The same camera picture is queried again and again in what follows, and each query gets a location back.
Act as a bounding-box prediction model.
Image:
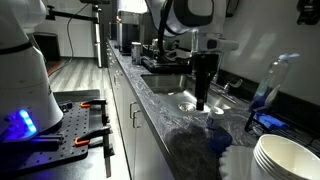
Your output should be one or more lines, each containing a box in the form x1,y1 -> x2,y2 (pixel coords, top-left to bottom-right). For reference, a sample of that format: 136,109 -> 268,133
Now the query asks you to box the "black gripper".
191,50 -> 221,112

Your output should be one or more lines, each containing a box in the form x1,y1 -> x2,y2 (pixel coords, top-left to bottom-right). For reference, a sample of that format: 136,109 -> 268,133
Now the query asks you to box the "small white pill bottle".
205,107 -> 225,131

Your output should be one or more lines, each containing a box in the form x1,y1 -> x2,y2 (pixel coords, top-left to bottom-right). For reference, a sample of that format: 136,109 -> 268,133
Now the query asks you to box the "black dish drying rack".
141,43 -> 198,75

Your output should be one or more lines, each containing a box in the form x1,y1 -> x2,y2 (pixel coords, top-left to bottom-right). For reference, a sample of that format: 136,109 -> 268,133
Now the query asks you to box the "stainless steel sink basin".
140,73 -> 236,117

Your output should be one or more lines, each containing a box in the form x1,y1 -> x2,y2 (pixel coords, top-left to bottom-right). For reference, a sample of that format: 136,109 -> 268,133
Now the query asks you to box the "clear dish soap bottle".
249,53 -> 300,112

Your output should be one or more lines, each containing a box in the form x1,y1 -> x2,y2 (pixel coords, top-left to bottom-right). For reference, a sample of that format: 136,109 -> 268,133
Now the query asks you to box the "blue sponge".
255,111 -> 290,132

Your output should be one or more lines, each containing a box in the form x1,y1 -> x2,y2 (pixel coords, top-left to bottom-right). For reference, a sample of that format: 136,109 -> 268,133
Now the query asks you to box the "metal canister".
130,41 -> 143,65

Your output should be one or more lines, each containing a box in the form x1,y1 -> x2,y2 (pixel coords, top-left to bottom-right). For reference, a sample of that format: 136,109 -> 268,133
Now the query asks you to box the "black coffee machine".
116,9 -> 142,56

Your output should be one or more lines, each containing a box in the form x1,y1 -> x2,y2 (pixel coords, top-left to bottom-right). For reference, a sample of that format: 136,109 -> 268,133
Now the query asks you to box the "orange black bar clamp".
79,98 -> 110,125
74,124 -> 116,178

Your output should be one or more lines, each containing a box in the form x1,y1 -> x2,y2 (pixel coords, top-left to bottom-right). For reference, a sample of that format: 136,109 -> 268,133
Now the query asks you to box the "black robot table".
0,89 -> 116,180

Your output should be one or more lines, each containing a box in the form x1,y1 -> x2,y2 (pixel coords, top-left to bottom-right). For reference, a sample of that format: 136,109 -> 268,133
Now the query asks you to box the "chrome faucet handle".
223,78 -> 244,95

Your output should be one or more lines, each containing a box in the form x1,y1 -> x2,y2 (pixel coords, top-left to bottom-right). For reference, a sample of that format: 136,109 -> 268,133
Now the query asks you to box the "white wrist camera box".
191,33 -> 240,52

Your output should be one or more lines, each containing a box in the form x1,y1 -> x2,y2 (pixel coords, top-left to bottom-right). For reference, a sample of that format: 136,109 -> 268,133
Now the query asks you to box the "metal cabinet handle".
132,109 -> 144,130
128,101 -> 139,120

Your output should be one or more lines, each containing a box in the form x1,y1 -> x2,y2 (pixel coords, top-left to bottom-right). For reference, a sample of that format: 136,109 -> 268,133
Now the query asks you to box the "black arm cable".
157,0 -> 175,64

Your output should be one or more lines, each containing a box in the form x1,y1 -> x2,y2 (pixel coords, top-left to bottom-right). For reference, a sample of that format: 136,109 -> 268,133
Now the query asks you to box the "black wire rack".
244,105 -> 320,149

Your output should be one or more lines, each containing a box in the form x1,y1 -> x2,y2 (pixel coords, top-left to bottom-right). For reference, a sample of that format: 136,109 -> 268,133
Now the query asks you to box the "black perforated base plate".
0,101 -> 92,174

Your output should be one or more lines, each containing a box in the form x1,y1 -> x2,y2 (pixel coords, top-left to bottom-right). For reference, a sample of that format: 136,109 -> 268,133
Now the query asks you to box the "black wall soap dispenser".
296,0 -> 320,26

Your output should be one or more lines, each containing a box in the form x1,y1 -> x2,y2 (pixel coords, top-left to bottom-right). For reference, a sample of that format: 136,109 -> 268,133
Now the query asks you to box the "black camera cable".
48,3 -> 91,76

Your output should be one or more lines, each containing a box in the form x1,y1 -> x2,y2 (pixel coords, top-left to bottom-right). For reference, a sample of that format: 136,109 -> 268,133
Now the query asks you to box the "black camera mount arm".
46,4 -> 101,24

